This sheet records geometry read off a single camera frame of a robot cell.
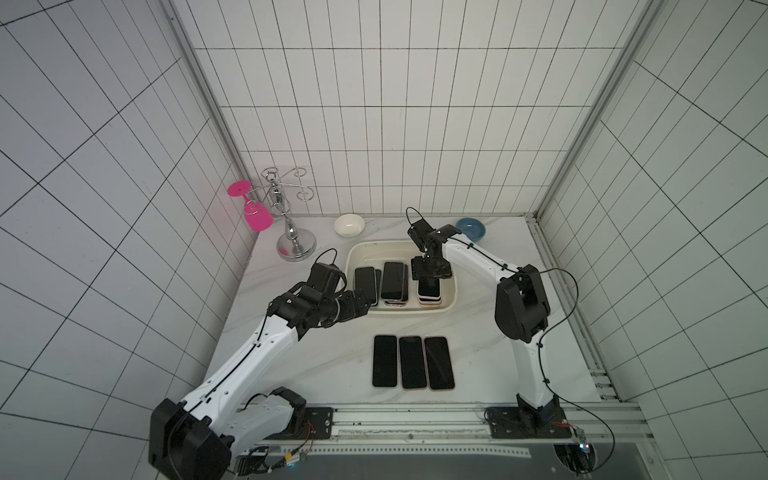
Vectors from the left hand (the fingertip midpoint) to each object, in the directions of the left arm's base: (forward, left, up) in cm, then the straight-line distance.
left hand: (354, 314), depth 77 cm
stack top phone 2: (+18, -11, -12) cm, 24 cm away
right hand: (+17, -18, -8) cm, 27 cm away
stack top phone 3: (+16, -23, -13) cm, 31 cm away
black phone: (-9, -24, -13) cm, 28 cm away
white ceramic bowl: (+41, +6, -10) cm, 43 cm away
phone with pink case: (-11, -16, -12) cm, 23 cm away
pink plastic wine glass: (+34, +35, +2) cm, 48 cm away
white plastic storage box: (+22, -7, -12) cm, 26 cm away
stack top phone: (+17, -1, -12) cm, 21 cm away
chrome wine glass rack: (+34, +26, -13) cm, 45 cm away
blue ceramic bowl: (+42, -42, -12) cm, 61 cm away
